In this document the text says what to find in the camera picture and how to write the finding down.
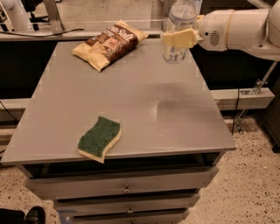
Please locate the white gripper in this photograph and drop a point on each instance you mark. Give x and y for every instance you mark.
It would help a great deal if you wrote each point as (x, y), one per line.
(212, 31)

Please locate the clear blue plastic water bottle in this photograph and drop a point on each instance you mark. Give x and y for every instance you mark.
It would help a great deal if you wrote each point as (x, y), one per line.
(182, 15)

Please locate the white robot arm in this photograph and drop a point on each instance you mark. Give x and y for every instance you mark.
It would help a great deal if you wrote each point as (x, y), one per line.
(256, 32)

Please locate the brown yellow chip bag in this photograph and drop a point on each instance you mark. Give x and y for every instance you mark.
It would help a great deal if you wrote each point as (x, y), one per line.
(110, 45)

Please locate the grey drawer cabinet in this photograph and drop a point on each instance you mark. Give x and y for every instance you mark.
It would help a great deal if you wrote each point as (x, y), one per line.
(173, 136)

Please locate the green yellow sponge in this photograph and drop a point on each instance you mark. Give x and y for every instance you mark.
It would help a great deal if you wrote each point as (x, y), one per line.
(98, 140)

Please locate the black shoe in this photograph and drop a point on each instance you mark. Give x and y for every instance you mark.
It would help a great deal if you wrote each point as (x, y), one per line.
(36, 215)

